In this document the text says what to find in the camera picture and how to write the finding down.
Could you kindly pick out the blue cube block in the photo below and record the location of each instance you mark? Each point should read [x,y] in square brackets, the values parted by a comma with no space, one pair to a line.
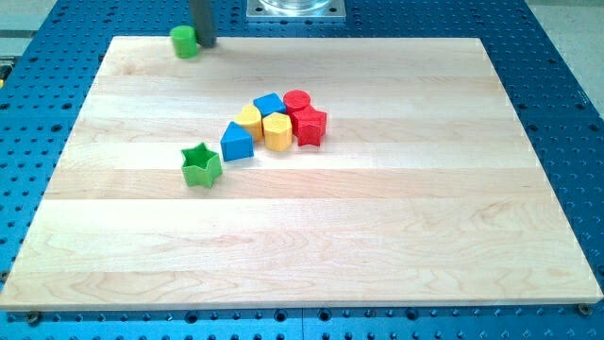
[269,103]

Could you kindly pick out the light wooden board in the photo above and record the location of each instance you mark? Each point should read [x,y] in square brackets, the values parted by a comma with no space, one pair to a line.
[425,192]

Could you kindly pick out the left board stop screw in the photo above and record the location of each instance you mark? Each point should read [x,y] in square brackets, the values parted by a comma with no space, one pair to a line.
[33,318]

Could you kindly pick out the board stop screw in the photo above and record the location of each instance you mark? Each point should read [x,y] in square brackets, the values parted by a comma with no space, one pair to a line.
[584,309]
[33,318]

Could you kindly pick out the right board stop screw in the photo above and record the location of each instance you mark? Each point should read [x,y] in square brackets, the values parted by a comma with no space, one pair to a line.
[584,309]

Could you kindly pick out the yellow hexagon block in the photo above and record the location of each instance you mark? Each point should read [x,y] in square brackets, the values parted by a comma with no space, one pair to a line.
[278,131]

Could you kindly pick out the red star block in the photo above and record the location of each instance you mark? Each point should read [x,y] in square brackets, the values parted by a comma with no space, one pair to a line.
[309,126]

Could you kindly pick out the blue triangle block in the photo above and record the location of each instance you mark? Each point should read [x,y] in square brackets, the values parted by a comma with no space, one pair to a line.
[236,143]

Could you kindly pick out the red cylinder block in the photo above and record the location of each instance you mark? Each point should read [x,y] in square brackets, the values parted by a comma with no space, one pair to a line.
[296,100]

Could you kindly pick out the yellow heart block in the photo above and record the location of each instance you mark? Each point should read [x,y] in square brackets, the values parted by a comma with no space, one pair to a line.
[250,119]

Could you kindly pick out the green star block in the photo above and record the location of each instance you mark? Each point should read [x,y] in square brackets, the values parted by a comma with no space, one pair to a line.
[201,166]

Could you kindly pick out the green cylinder block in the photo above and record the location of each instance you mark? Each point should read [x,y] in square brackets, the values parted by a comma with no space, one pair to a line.
[184,41]

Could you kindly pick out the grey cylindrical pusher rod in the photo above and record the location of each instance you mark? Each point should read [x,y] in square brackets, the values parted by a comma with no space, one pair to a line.
[203,22]

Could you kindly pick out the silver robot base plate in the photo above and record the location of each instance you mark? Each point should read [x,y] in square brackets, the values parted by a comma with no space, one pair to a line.
[295,10]

